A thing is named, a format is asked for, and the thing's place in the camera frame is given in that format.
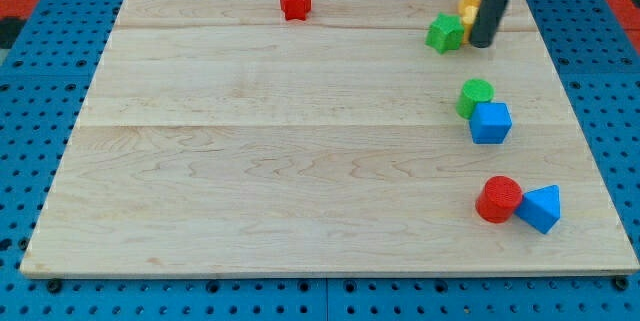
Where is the green cylinder block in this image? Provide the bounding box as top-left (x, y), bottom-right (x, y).
top-left (455, 78), bottom-right (494, 119)

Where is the red star block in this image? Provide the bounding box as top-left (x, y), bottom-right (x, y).
top-left (280, 0), bottom-right (312, 21)

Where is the green star block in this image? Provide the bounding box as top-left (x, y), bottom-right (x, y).
top-left (425, 13), bottom-right (465, 54)

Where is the light wooden board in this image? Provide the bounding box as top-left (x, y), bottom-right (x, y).
top-left (20, 0), bottom-right (639, 279)

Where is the blue cube block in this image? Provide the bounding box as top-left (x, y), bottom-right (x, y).
top-left (469, 102), bottom-right (512, 144)

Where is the red cylinder block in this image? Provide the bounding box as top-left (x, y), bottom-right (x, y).
top-left (475, 175), bottom-right (523, 224)

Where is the yellow heart block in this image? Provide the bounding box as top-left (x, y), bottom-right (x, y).
top-left (461, 6), bottom-right (478, 44)

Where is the blue triangle block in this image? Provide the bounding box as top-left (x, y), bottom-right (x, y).
top-left (515, 185), bottom-right (561, 234)

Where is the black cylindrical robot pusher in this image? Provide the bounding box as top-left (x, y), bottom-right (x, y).
top-left (469, 0), bottom-right (509, 48)

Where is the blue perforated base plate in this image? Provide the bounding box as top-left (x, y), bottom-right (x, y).
top-left (1, 0), bottom-right (639, 320)

